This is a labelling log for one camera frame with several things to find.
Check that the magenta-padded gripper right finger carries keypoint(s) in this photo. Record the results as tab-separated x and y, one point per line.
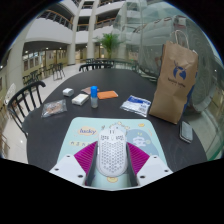
153	168

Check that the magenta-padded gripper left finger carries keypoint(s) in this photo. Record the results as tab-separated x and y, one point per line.
68	168

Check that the light teal cartoon mouse pad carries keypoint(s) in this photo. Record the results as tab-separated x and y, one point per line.
83	133

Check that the white honeycomb computer mouse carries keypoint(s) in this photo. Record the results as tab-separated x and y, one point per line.
111	153

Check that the black smartphone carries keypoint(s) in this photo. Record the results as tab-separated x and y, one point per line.
186	131

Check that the clear plastic snack bag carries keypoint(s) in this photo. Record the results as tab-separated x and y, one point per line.
54	108

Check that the clear plastic packet blue print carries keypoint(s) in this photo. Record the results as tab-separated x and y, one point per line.
136	105

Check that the white rectangular box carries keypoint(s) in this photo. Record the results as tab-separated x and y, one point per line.
80	99

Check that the small blue-capped bottle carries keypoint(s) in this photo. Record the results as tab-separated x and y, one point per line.
94	98

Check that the small white box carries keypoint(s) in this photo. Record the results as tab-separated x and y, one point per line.
68	92

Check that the brown flat card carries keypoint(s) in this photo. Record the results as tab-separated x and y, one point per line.
85	90

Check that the black spindle-back chair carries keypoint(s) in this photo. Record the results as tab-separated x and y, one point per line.
23	100
95	66

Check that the brown paper bag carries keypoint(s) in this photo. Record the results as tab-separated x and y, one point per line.
173	86

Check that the group of dark chairs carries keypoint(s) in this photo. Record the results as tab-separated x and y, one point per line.
57	70

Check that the green potted plant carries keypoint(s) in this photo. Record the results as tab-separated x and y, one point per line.
109	41

